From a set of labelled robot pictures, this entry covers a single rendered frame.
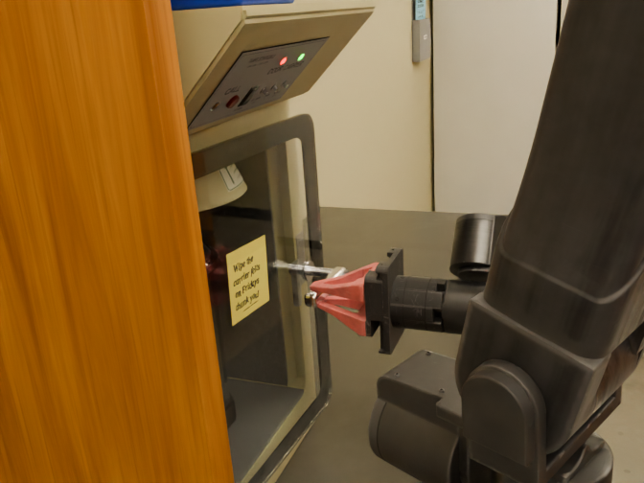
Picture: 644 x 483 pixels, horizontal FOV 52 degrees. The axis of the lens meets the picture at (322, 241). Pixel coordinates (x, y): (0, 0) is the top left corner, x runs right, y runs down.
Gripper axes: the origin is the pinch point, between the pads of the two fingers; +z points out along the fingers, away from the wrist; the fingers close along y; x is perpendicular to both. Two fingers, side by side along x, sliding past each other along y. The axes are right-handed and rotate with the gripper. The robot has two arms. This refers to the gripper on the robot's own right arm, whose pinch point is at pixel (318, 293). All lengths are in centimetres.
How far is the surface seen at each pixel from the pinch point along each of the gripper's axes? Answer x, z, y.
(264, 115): -4.4, 6.9, 19.5
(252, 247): 5.9, 4.7, 7.4
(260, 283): 5.2, 4.6, 3.0
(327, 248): -80, 30, -26
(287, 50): 7.9, -1.9, 27.2
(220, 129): 5.8, 6.9, 19.7
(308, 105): -121, 50, 3
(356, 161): -163, 50, -24
